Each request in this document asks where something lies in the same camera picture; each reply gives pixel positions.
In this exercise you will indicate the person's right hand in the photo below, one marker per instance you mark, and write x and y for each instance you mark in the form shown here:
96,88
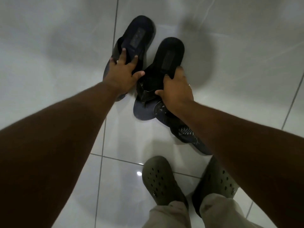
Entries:
177,92

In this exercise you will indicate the person's left hand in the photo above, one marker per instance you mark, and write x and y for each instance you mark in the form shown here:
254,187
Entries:
121,77

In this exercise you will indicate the person's left middle finger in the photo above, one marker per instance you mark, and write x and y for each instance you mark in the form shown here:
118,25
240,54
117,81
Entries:
122,55

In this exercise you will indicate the person's left thumb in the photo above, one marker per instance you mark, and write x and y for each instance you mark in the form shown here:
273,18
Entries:
139,74

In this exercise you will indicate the person's right thumb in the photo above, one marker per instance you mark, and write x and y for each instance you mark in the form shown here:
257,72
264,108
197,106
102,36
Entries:
161,93

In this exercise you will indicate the black flip-flop sandal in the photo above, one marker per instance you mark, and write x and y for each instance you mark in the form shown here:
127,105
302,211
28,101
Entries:
166,59
139,36

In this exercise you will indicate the person's right forearm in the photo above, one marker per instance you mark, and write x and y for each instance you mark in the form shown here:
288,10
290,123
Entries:
242,149

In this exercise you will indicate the person's left forearm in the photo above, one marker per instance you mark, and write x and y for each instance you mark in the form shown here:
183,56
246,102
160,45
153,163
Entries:
59,144

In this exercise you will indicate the dark patterned flip-flop sandal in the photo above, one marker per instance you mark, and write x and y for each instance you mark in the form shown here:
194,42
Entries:
187,136

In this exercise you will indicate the green clog shoe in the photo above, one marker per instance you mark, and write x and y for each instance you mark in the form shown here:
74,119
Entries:
217,179
159,179

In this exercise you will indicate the beige trousers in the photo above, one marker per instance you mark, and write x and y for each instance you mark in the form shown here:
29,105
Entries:
213,211

